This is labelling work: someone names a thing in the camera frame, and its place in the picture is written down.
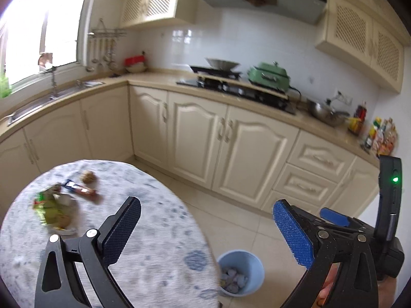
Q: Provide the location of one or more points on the steel spoon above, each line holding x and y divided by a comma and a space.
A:
113, 62

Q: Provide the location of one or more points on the cream base cabinets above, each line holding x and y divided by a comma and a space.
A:
192, 134

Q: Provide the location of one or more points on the person's right hand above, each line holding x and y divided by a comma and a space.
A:
330, 282

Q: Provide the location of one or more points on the cream lattice-door wall cabinet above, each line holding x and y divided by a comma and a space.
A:
359, 35
154, 3

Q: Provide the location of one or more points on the steel ladle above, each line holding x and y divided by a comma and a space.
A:
90, 67

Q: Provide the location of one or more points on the steel double sink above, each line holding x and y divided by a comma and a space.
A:
48, 99

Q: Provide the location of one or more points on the colourful printed snack packet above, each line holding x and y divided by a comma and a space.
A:
43, 200

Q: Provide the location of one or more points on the brown lump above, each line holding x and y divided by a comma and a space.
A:
88, 177

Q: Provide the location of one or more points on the sauce bottles on counter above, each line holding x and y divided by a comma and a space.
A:
361, 112

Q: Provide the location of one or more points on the white bowl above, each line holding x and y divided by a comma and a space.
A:
136, 68

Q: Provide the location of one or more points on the steel utensil rack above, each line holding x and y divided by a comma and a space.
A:
107, 33

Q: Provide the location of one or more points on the steel faucet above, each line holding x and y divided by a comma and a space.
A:
53, 80

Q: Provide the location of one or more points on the black induction cooker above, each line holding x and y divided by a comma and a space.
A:
208, 70

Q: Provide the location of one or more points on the steel wok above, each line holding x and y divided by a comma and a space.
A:
223, 63

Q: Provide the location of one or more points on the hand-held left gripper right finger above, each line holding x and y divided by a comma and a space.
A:
292, 232

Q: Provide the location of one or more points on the red container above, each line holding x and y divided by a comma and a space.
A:
135, 60

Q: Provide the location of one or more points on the green cap bottle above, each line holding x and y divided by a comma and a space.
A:
371, 136

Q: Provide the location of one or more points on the blue brown snack wrapper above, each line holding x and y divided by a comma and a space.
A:
80, 190

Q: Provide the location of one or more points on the round table with patterned cloth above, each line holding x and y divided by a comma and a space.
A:
144, 263

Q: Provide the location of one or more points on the steel spatula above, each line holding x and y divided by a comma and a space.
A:
99, 57

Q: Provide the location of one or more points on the wall socket with plug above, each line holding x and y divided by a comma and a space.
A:
342, 97

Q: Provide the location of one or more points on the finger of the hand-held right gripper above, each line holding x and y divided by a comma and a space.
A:
335, 217

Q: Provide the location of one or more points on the steel pot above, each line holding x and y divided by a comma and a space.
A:
326, 114

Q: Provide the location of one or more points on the steel skimmer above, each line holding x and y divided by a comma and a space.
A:
106, 56

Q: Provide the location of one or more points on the black glass gas stove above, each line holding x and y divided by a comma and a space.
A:
276, 102

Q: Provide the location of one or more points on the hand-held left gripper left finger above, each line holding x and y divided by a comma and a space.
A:
122, 231

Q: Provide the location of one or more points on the green dish soap bottle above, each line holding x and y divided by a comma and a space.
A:
4, 85

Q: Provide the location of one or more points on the yellow jar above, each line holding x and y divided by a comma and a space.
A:
354, 125

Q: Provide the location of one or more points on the yellow-green wrapper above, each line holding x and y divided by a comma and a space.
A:
59, 219

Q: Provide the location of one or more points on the blue plastic bin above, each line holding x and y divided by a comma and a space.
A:
253, 263

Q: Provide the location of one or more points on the wooden board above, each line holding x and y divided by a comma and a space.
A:
257, 89

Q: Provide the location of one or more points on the person's right forearm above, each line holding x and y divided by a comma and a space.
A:
388, 293

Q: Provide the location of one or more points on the white framed window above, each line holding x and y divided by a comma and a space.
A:
48, 22

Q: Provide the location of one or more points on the green electric pot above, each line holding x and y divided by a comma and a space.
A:
269, 77

